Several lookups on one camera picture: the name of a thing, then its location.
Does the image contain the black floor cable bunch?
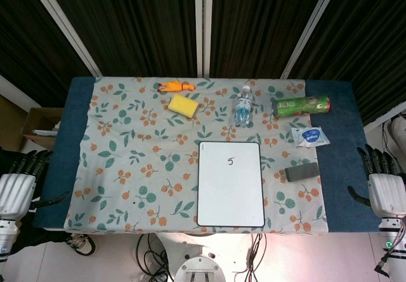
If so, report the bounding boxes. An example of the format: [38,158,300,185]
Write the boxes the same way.
[136,233,174,282]

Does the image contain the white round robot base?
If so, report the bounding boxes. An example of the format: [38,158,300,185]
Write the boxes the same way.
[174,255,226,282]

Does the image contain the white slanted frame post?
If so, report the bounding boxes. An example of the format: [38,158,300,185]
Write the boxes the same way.
[280,0,345,80]
[24,0,103,77]

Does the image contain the red thin wires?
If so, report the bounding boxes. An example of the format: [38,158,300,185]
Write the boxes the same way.
[232,233,269,282]

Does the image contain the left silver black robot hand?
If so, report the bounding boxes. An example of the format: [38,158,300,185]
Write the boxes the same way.
[0,150,71,221]

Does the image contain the clear plastic water bottle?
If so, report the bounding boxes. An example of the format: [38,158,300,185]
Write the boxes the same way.
[233,85,255,127]

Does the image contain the white blue wet wipes packet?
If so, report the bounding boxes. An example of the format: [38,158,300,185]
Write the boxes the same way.
[291,125,331,149]

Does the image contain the blue table cover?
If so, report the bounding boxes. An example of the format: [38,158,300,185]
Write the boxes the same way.
[32,76,381,234]

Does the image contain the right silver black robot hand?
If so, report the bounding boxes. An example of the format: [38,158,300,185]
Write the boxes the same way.
[347,144,406,217]

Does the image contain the green chips can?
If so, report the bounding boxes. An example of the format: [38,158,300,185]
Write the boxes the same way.
[271,94,332,119]

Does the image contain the black white sneaker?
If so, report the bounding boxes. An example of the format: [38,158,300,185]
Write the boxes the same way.
[65,233,96,257]

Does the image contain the dark pleated curtain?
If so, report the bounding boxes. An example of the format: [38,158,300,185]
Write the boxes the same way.
[0,0,406,126]

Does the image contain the dark grey board eraser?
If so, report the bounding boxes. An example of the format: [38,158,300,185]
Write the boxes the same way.
[284,162,320,183]

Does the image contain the floral fruit print tablecloth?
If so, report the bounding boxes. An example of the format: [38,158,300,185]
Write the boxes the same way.
[63,76,329,234]

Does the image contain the white board with black rim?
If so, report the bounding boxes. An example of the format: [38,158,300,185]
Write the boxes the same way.
[197,141,266,228]

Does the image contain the black arm cable with plug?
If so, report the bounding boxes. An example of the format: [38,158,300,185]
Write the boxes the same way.
[374,224,406,277]

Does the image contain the white upright frame post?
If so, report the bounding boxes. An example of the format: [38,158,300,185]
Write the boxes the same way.
[195,0,213,79]

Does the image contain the brown cardboard box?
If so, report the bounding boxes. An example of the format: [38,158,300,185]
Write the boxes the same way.
[20,106,64,147]

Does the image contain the black cable bundle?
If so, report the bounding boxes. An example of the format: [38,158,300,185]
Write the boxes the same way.
[379,113,406,157]

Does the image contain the yellow rubber chicken toy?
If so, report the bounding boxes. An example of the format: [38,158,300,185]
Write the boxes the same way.
[156,80,197,93]

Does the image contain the yellow sponge with green base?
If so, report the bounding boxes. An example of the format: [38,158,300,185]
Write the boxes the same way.
[167,94,199,117]

